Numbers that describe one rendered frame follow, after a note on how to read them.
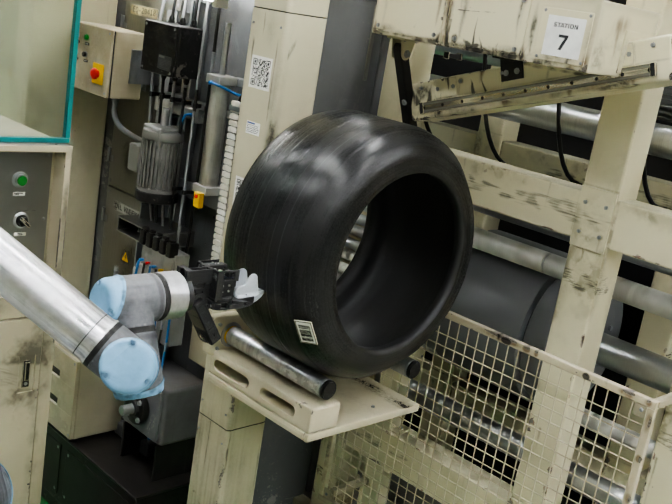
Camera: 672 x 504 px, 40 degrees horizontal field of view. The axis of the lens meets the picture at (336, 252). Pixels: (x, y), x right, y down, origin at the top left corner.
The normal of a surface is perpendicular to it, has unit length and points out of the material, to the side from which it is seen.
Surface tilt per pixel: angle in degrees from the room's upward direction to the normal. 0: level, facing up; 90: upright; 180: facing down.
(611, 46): 90
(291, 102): 90
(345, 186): 61
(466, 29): 90
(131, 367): 71
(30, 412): 90
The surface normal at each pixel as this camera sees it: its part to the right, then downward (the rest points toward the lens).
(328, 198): 0.07, -0.14
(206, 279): 0.68, 0.29
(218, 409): -0.71, 0.07
